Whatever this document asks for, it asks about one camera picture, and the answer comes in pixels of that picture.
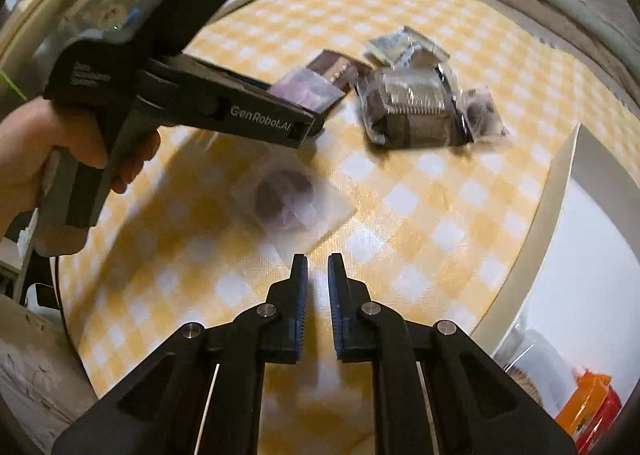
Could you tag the yellow checked mat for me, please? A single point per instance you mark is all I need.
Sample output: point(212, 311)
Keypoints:
point(425, 215)

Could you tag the orange snack packet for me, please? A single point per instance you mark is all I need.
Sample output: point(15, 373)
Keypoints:
point(585, 400)

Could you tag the wooden bedside shelf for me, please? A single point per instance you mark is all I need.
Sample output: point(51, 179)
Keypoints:
point(30, 30)

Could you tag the person's left hand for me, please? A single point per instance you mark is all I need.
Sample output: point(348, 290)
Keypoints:
point(30, 155)

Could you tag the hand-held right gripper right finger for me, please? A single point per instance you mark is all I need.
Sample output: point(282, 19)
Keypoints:
point(337, 305)

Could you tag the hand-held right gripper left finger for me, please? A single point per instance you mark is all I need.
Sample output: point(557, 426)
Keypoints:
point(300, 305)

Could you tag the white cardboard box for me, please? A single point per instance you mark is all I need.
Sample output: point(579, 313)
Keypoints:
point(590, 260)

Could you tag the small clear dark candy packet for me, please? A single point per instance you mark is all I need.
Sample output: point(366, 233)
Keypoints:
point(482, 110)

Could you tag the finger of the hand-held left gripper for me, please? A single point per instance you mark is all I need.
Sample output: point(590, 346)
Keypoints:
point(311, 130)
point(220, 72)

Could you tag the large clear round cookie packet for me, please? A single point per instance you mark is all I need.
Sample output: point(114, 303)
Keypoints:
point(540, 360)

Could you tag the purple round cookie packet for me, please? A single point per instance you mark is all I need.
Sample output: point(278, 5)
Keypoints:
point(285, 197)

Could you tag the pink clear snack packet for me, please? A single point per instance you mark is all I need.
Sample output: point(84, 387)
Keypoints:
point(310, 90)

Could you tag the red snack packet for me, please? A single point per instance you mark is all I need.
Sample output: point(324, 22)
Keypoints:
point(607, 420)

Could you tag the brown chocolate packet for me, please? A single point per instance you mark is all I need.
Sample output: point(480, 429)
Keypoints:
point(335, 67)

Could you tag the dark clear biscuit packet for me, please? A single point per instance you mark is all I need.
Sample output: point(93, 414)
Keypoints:
point(405, 100)

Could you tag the silver snack packet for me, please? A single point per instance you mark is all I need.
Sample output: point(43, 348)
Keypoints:
point(400, 46)

